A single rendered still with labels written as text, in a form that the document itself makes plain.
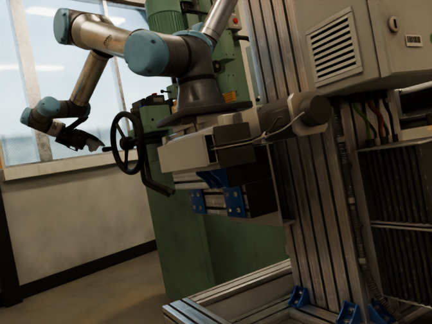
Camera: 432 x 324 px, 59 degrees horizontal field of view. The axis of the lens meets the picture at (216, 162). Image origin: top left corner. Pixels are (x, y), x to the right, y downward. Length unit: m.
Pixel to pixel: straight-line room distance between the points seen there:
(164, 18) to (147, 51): 0.96
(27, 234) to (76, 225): 0.34
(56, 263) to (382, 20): 2.61
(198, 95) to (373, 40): 0.51
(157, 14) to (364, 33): 1.36
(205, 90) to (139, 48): 0.22
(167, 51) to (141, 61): 0.07
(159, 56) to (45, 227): 2.07
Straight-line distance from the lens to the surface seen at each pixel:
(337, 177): 0.94
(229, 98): 1.68
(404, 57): 0.81
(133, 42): 1.07
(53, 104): 1.63
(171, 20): 1.99
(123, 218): 3.17
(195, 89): 1.11
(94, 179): 3.06
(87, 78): 1.59
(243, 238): 1.85
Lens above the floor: 0.68
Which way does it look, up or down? 1 degrees down
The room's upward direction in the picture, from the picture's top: 11 degrees counter-clockwise
